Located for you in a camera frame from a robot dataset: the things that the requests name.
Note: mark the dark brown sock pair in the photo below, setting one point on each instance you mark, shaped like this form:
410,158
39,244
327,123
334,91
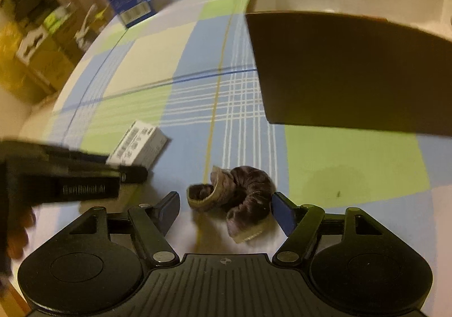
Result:
244,193

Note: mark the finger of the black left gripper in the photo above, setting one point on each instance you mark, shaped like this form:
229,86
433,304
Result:
30,149
128,174

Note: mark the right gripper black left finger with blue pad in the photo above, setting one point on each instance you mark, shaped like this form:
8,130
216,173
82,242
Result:
150,224

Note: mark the white medicine box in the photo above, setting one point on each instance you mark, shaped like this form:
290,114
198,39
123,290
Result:
140,146

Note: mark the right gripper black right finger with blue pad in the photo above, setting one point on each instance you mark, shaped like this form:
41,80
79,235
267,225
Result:
300,224

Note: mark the person's left hand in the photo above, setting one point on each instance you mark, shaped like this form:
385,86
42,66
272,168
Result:
15,239

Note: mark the brown cardboard carton white handle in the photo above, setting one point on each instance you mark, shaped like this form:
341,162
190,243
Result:
50,61

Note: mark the black folding cart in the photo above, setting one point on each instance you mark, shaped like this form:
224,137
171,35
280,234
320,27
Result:
29,12

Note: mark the checked blue green bedsheet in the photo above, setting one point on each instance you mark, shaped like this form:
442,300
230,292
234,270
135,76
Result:
190,71

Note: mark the brown cardboard box white inside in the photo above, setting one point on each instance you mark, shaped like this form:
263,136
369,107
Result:
365,64

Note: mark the yellow plastic bag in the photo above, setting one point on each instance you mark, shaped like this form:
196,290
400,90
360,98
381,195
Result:
16,77

